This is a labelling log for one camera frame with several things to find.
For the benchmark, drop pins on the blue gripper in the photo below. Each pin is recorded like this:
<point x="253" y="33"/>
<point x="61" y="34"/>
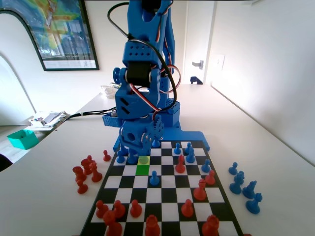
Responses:
<point x="131" y="133"/>

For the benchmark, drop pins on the black and white chessboard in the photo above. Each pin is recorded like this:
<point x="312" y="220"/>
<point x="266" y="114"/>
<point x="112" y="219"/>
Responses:
<point x="167" y="196"/>

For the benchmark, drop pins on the white crumpled bag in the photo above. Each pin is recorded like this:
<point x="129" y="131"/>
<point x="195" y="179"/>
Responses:
<point x="108" y="91"/>

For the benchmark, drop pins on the black framed map poster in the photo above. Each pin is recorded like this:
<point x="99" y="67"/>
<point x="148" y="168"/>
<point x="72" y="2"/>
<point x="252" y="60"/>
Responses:
<point x="61" y="37"/>

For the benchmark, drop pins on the red chess knight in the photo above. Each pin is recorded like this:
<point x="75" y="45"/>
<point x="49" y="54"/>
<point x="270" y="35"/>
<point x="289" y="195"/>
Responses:
<point x="86" y="166"/>
<point x="79" y="174"/>

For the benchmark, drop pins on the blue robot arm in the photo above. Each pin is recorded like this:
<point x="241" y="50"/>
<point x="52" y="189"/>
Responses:
<point x="140" y="51"/>

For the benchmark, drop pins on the yellow green screwdriver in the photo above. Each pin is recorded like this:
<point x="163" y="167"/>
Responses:
<point x="115" y="85"/>

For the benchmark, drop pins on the white light switch plate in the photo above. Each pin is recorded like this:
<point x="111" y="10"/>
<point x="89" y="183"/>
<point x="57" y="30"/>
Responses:
<point x="219" y="62"/>

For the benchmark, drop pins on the red chess pawn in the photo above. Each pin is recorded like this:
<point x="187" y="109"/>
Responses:
<point x="187" y="208"/>
<point x="101" y="209"/>
<point x="119" y="209"/>
<point x="89" y="158"/>
<point x="106" y="155"/>
<point x="135" y="208"/>
<point x="210" y="177"/>
<point x="82" y="188"/>

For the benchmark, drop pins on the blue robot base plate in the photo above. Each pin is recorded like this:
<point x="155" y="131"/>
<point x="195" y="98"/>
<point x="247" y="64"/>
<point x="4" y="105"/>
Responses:
<point x="187" y="137"/>

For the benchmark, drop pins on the white door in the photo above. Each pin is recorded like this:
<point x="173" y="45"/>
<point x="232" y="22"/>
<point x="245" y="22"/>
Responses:
<point x="197" y="37"/>

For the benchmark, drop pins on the teal plastic box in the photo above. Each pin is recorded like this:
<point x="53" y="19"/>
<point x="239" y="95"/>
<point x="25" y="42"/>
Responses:
<point x="23" y="140"/>

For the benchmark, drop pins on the small blue printed part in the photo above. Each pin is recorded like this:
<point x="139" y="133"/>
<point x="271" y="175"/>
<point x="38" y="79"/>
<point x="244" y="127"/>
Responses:
<point x="196" y="80"/>

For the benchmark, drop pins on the black rounded object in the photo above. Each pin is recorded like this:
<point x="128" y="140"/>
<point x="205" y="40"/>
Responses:
<point x="5" y="163"/>

